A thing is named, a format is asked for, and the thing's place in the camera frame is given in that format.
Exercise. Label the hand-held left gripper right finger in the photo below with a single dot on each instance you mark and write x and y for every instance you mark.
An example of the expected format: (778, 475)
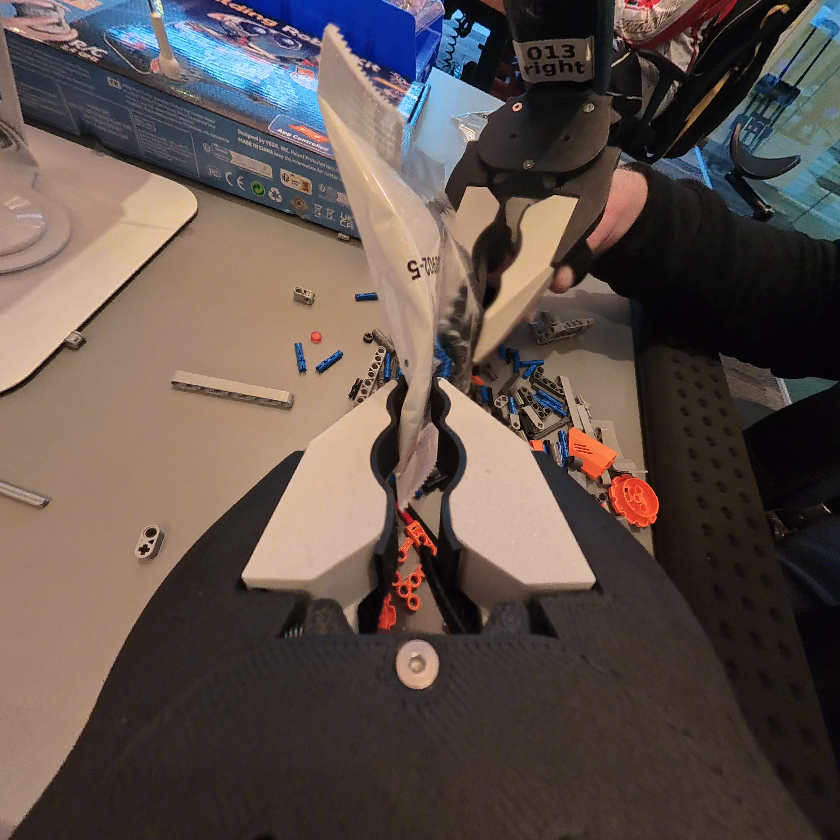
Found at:
(525, 525)

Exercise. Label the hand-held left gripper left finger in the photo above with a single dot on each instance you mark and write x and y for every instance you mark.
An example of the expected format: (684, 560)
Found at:
(315, 525)

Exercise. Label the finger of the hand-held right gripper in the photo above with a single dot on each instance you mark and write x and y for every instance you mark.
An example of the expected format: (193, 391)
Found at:
(478, 207)
(531, 262)

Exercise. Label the white backed clear parts bag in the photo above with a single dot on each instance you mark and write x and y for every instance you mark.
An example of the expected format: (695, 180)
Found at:
(380, 197)

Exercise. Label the pile of small building pieces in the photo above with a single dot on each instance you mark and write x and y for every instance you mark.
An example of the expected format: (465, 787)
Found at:
(544, 407)

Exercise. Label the person's right hand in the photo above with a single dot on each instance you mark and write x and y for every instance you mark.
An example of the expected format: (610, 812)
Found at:
(613, 210)

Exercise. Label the light grey long beam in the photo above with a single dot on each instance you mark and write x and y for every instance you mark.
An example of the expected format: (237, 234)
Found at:
(233, 390)

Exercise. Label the grey two-hole connector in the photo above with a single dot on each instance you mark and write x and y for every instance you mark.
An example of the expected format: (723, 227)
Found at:
(149, 541)

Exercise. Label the black yellow gaming chair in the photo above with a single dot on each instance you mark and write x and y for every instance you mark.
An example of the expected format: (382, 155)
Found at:
(722, 85)

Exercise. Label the purple tinted clear bag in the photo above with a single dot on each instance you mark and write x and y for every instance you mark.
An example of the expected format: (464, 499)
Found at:
(426, 8)

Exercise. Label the small grey round connector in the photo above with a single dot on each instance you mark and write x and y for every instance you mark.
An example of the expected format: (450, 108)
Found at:
(303, 295)

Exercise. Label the blue plastic bin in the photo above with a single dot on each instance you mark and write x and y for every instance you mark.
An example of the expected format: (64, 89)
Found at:
(348, 16)

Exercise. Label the person's black jacket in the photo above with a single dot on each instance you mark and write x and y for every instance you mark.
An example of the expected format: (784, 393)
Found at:
(800, 446)

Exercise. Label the person's blue jeans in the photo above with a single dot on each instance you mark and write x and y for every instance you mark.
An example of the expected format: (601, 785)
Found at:
(810, 564)

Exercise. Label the thin grey axle piece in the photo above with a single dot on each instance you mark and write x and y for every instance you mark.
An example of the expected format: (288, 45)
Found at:
(23, 493)

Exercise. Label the small grey clip piece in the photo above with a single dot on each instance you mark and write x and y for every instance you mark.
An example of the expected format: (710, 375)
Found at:
(75, 339)

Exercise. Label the white and wood book stand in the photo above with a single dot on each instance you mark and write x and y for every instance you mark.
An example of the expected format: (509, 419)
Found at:
(79, 262)

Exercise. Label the blue cardboard toy box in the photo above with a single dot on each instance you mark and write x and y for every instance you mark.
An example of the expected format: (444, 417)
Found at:
(131, 118)

